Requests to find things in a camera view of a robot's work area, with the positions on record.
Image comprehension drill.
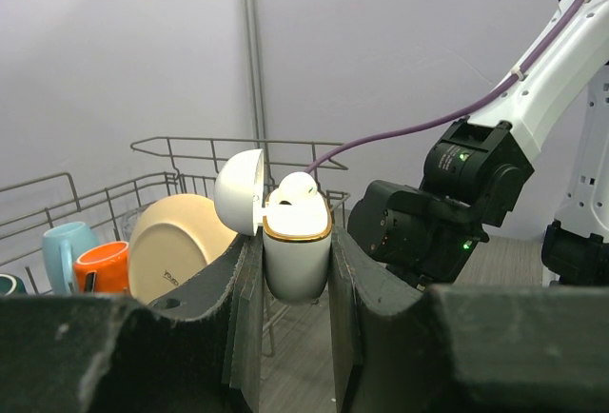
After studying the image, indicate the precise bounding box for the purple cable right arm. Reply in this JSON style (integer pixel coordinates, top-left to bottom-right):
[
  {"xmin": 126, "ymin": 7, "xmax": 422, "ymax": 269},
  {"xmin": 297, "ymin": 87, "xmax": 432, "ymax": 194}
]
[{"xmin": 304, "ymin": 0, "xmax": 609, "ymax": 179}]

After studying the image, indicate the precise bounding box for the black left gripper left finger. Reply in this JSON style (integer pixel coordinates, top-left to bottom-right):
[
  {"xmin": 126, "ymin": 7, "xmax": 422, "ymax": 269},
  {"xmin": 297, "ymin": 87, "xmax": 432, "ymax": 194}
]
[{"xmin": 1, "ymin": 236, "xmax": 264, "ymax": 412}]

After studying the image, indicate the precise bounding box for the white earbud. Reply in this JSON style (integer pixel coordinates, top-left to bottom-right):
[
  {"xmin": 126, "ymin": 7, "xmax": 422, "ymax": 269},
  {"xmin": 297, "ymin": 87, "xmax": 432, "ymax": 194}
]
[{"xmin": 277, "ymin": 171, "xmax": 318, "ymax": 205}]

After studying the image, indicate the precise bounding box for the white earbud charging case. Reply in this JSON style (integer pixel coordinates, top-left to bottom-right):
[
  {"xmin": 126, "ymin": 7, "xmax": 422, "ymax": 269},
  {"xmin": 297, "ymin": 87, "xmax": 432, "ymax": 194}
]
[{"xmin": 214, "ymin": 149, "xmax": 333, "ymax": 305}]

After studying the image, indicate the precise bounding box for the light blue cup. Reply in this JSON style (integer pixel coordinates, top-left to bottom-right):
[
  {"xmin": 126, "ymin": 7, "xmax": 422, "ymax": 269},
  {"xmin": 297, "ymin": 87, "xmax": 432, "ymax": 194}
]
[{"xmin": 42, "ymin": 222, "xmax": 100, "ymax": 295}]

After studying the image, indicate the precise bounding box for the beige oval plate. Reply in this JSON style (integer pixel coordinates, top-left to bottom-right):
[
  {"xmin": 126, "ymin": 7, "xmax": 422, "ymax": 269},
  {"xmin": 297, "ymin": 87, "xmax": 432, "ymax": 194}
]
[{"xmin": 128, "ymin": 193, "xmax": 237, "ymax": 305}]

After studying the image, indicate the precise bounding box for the orange mug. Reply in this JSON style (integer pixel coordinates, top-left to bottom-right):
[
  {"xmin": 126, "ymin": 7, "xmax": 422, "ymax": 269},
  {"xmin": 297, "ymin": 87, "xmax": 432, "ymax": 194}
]
[{"xmin": 72, "ymin": 241, "xmax": 129, "ymax": 293}]

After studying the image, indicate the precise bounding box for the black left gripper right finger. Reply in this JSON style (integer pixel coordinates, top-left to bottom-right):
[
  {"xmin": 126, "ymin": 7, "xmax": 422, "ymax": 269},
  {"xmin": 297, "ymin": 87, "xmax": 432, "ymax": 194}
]
[{"xmin": 329, "ymin": 228, "xmax": 608, "ymax": 412}]

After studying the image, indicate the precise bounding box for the dark green mug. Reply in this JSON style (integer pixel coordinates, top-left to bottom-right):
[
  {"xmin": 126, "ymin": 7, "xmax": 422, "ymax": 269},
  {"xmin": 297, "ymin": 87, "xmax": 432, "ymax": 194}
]
[{"xmin": 0, "ymin": 273, "xmax": 27, "ymax": 296}]

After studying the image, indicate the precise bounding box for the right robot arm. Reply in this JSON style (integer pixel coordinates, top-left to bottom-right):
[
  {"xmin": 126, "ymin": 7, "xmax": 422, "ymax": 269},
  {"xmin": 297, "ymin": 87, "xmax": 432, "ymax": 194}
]
[{"xmin": 347, "ymin": 0, "xmax": 608, "ymax": 289}]

